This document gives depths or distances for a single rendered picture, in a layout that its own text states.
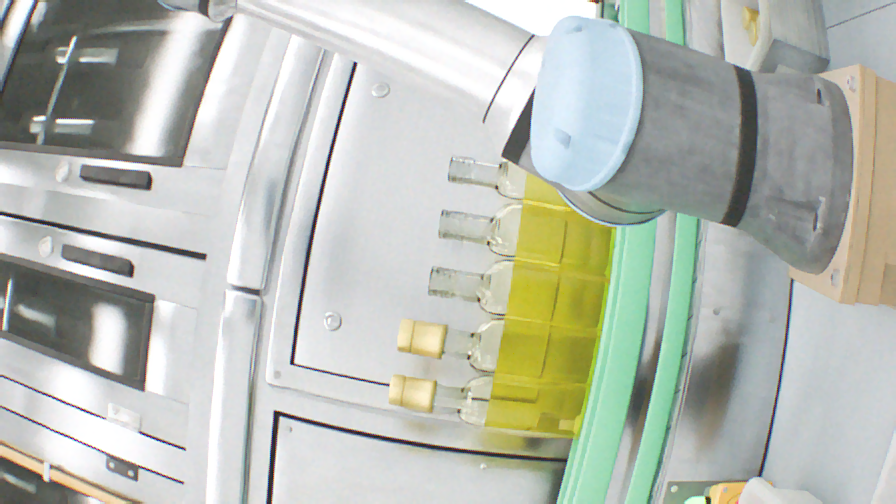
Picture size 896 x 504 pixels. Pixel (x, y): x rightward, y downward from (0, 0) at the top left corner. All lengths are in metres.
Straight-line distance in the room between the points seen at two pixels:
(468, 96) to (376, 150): 0.56
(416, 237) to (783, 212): 0.73
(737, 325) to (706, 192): 0.40
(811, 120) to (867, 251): 0.10
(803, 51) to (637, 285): 0.34
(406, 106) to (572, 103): 0.75
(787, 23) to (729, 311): 0.32
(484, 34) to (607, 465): 0.43
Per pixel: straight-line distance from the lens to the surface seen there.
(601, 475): 1.01
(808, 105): 0.67
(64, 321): 1.45
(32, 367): 1.47
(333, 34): 0.82
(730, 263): 1.05
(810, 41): 0.99
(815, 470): 0.86
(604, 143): 0.64
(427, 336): 1.14
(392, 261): 1.31
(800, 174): 0.65
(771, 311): 1.06
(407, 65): 0.80
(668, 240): 1.06
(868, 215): 0.66
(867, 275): 0.66
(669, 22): 1.27
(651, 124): 0.63
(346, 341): 1.29
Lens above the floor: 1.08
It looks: 3 degrees up
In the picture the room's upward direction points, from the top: 81 degrees counter-clockwise
